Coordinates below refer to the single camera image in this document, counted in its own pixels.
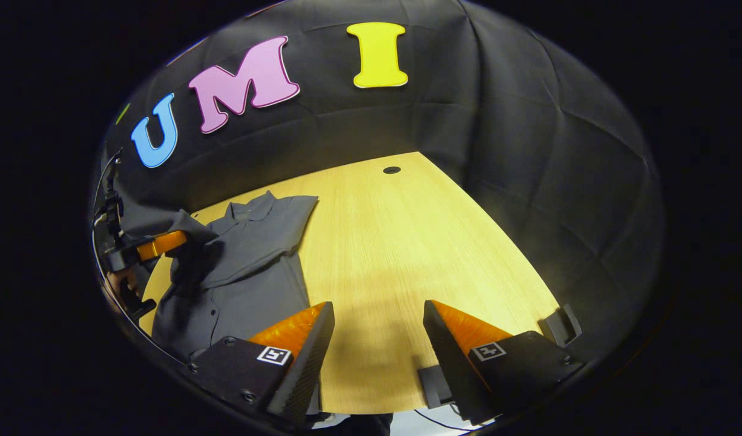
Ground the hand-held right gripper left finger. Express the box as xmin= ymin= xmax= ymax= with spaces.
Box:
xmin=188 ymin=301 xmax=337 ymax=428

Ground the black backdrop cloth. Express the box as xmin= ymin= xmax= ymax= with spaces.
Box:
xmin=93 ymin=0 xmax=668 ymax=364

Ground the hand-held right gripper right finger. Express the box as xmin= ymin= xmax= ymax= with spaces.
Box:
xmin=422 ymin=300 xmax=585 ymax=426

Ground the grey collared shirt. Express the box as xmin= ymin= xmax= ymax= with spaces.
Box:
xmin=138 ymin=191 xmax=320 ymax=364

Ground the black table edge bracket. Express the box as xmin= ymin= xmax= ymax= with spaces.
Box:
xmin=418 ymin=365 xmax=453 ymax=409
xmin=539 ymin=304 xmax=583 ymax=347

